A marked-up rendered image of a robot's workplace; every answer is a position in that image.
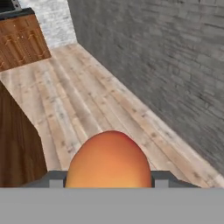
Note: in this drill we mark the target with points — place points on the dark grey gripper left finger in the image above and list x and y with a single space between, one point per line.
54 179

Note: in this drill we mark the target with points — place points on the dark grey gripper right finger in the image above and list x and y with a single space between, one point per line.
164 179

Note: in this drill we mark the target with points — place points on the orange red mango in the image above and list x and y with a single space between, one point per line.
108 163

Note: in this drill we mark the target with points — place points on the dark wooden cabinet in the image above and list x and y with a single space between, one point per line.
17 145

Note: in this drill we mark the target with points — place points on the light wooden cabinet run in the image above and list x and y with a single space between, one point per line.
20 38

